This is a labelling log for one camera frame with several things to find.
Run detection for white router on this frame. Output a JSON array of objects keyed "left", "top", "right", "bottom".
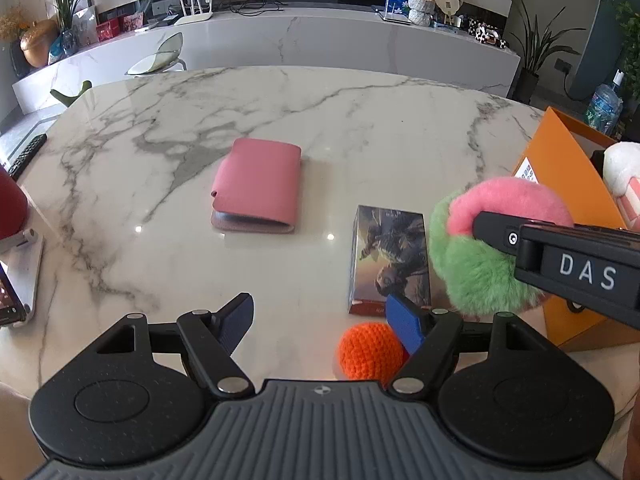
[{"left": 174, "top": 0, "right": 216, "bottom": 26}]

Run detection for tall floor plant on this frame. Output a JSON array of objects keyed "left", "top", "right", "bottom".
[{"left": 507, "top": 0, "right": 583, "bottom": 106}]

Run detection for black cables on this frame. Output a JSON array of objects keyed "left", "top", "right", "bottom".
[{"left": 230, "top": 0, "right": 291, "bottom": 13}]

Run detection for dark vase with dried flowers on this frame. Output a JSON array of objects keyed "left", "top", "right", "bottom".
[{"left": 0, "top": 5, "right": 32, "bottom": 80}]

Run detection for orange cardboard box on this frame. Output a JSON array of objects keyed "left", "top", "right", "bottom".
[{"left": 511, "top": 106, "right": 640, "bottom": 348}]

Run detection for potted leafy plant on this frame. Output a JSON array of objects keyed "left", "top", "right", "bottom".
[{"left": 50, "top": 0, "right": 101, "bottom": 56}]

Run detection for dark red container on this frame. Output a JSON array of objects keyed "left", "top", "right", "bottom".
[{"left": 0, "top": 165, "right": 28, "bottom": 241}]

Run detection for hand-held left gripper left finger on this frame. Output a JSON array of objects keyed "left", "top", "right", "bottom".
[{"left": 75, "top": 291, "right": 256, "bottom": 401}]

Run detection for grey tablet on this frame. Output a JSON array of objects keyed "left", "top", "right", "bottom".
[{"left": 372, "top": 5, "right": 411, "bottom": 25}]

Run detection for panda plush toy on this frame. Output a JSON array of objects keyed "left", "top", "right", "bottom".
[{"left": 602, "top": 142, "right": 640, "bottom": 221}]

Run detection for silver phone stand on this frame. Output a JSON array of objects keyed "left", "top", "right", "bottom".
[{"left": 0, "top": 227, "right": 45, "bottom": 328}]

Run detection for pink leather wallet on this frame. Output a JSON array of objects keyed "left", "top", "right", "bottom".
[{"left": 210, "top": 138, "right": 302, "bottom": 235}]

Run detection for blue water bottle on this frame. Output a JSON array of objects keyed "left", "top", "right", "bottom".
[{"left": 584, "top": 70, "right": 625, "bottom": 136}]

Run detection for illustrated card box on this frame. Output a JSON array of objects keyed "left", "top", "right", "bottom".
[{"left": 346, "top": 205, "right": 433, "bottom": 317}]

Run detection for green plastic toy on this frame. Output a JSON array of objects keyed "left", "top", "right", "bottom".
[{"left": 50, "top": 80, "right": 93, "bottom": 108}]

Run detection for black and white cow figurines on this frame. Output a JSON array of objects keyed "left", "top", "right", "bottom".
[{"left": 467, "top": 17, "right": 508, "bottom": 50}]

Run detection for red gift box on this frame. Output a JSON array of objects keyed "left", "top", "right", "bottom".
[{"left": 95, "top": 17, "right": 121, "bottom": 42}]

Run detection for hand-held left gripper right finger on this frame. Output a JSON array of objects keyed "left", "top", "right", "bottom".
[{"left": 385, "top": 294, "right": 546, "bottom": 401}]

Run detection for golden vase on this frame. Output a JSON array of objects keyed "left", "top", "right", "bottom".
[{"left": 20, "top": 19, "right": 60, "bottom": 68}]

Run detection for small clear swivel chair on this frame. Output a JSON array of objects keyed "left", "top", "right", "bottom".
[{"left": 125, "top": 32, "right": 188, "bottom": 77}]

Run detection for black remote control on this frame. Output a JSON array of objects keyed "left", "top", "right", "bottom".
[{"left": 7, "top": 132, "right": 47, "bottom": 182}]

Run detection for white picture frame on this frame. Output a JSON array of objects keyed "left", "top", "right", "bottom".
[{"left": 72, "top": 5, "right": 98, "bottom": 46}]

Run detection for trailing green vine plant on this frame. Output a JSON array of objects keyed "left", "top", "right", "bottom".
[{"left": 615, "top": 0, "right": 640, "bottom": 101}]

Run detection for white marble television cabinet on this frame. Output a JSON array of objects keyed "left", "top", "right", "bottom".
[{"left": 11, "top": 5, "right": 521, "bottom": 116}]

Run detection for orange crochet ball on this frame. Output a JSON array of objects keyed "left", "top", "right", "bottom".
[{"left": 337, "top": 322, "right": 411, "bottom": 386}]

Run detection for pink and green fluffy ball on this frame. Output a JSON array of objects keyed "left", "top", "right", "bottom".
[{"left": 427, "top": 177, "right": 576, "bottom": 317}]

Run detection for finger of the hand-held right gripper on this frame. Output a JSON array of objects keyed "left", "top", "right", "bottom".
[{"left": 472, "top": 211, "right": 522, "bottom": 257}]

